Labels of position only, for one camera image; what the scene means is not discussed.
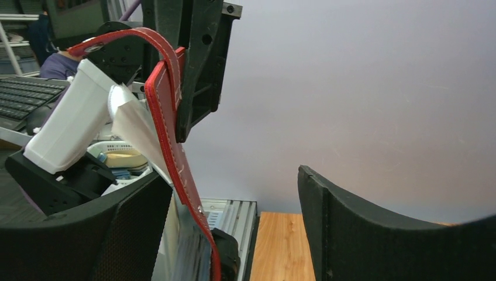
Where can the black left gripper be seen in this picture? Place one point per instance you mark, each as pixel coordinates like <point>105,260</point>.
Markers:
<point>202,27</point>

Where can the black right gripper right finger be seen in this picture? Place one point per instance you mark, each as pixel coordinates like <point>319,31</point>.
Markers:
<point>351,238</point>

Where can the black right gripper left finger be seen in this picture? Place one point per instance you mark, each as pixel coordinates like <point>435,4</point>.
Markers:
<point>113,237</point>

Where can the red leather card holder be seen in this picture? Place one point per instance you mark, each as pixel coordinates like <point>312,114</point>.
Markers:
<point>163,94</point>

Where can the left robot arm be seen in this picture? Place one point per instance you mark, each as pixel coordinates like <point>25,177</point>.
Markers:
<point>81,112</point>

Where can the white basket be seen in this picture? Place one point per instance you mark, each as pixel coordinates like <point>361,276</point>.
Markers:
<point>125,162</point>

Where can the black keyboard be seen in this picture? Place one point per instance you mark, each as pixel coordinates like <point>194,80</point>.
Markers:
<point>21,96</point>

